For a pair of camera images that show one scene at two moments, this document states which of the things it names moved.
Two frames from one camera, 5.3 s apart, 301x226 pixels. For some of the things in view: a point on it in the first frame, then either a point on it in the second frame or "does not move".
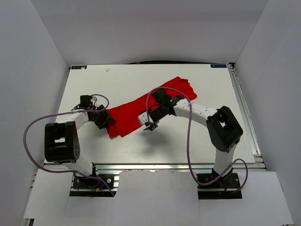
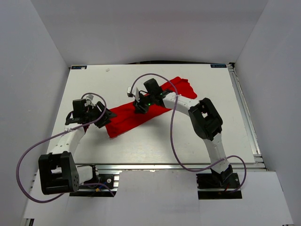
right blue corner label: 218,66 does not move
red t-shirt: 126,116 does not move
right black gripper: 152,127 → 139,108
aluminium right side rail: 259,162 does not move
